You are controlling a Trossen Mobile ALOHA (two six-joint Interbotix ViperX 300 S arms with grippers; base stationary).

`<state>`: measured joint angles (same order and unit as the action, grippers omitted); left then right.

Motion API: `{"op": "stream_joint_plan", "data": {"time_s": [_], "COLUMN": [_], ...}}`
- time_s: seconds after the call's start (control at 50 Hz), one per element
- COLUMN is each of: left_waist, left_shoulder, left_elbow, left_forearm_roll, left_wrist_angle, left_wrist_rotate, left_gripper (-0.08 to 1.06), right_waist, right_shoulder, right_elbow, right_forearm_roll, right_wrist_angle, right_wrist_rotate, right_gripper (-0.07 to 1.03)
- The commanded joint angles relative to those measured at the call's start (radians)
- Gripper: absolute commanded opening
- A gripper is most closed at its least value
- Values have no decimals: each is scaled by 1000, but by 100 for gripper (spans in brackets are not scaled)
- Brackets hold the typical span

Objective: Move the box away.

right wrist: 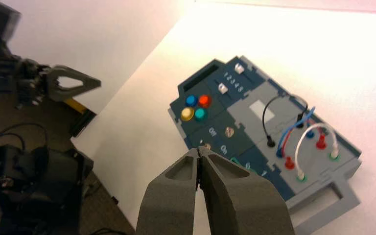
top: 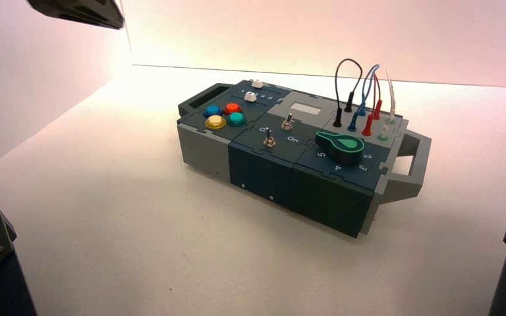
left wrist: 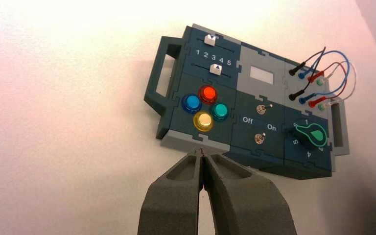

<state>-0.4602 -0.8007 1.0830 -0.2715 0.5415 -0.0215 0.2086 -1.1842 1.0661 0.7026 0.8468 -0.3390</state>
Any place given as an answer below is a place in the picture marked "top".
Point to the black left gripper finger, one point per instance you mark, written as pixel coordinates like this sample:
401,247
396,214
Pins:
78,13

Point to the teal and grey control box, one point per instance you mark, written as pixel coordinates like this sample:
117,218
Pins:
257,170

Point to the blue push button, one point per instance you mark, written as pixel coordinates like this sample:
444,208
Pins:
212,110

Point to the yellow push button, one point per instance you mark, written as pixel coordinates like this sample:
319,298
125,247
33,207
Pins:
215,122

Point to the red push button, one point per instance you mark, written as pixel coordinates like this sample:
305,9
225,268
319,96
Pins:
232,108

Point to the white slider with up arrow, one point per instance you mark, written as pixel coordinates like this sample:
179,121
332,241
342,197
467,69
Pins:
249,96

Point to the teal push button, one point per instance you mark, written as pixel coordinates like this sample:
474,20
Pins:
237,119

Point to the small white display screen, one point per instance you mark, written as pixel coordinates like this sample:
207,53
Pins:
305,108

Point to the dark green-rimmed rotary knob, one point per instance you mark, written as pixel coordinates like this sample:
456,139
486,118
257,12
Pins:
340,149

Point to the silver metal toggle switch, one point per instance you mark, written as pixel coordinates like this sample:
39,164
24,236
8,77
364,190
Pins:
269,138
287,123

